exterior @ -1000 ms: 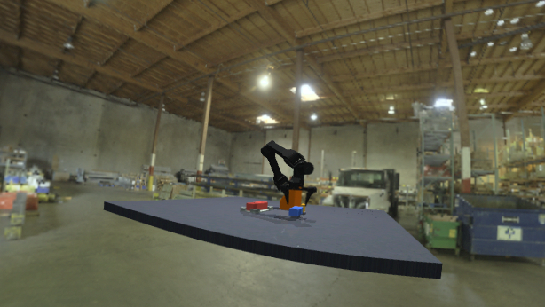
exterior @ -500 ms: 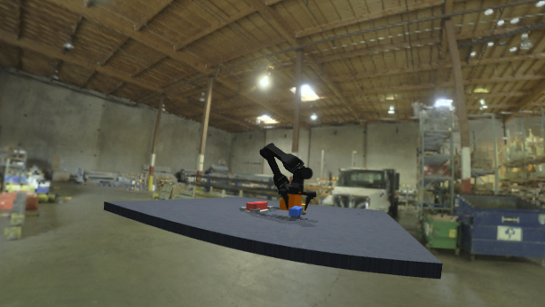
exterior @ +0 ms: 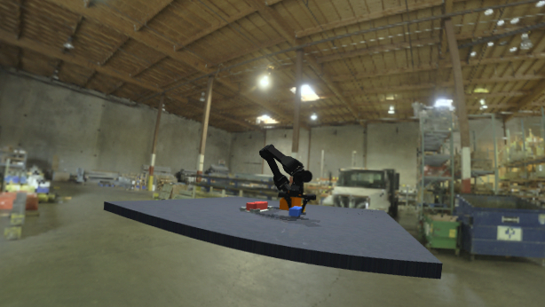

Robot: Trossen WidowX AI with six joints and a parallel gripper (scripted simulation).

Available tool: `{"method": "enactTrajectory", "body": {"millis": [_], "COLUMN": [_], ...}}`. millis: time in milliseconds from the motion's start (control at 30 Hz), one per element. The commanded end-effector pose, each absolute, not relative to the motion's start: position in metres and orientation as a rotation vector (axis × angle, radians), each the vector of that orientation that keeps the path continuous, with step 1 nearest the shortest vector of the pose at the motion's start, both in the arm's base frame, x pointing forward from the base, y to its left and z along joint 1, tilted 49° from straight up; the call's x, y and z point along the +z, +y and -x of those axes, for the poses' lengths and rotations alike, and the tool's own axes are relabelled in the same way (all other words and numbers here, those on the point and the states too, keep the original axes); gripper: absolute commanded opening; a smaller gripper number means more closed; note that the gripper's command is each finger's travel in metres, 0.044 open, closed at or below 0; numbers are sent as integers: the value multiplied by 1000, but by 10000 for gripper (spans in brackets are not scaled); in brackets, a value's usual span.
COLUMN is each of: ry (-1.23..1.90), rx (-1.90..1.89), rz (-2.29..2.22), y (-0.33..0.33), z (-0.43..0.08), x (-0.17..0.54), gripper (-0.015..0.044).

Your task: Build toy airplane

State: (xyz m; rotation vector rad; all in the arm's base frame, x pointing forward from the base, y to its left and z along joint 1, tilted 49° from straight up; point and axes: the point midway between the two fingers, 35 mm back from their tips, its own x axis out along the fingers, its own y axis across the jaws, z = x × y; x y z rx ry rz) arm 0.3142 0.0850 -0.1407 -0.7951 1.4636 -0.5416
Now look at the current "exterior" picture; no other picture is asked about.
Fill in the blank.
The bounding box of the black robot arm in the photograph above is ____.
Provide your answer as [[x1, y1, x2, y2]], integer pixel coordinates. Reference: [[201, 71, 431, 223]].
[[259, 145, 312, 196]]

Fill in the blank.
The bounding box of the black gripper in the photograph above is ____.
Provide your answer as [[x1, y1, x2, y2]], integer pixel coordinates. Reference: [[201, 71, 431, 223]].
[[278, 182, 316, 213]]

